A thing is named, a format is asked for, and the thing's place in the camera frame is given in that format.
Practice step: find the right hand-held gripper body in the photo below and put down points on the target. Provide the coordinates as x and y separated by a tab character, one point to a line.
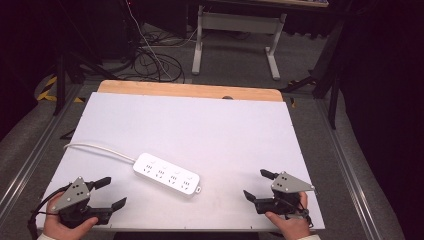
283	196

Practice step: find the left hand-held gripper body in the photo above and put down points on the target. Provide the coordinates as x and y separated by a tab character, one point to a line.
71	196

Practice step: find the white power strip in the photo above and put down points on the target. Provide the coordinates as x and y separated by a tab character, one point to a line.
166	175

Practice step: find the person's left hand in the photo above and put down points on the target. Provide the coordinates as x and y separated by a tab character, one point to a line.
61	228

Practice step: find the person's right hand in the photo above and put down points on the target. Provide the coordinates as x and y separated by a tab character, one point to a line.
293	228

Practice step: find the black metal stand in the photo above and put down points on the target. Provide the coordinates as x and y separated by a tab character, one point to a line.
60	86
334	100

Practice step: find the yellow black floor tape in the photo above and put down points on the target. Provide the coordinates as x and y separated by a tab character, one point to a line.
50	83

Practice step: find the black curtain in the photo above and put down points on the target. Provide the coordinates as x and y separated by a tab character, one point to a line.
20	50
386	100

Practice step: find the aluminium floor rail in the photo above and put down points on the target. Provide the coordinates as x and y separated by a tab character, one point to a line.
33	156
346	173

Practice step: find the white metal desk frame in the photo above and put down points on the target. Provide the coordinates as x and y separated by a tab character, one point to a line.
240	21

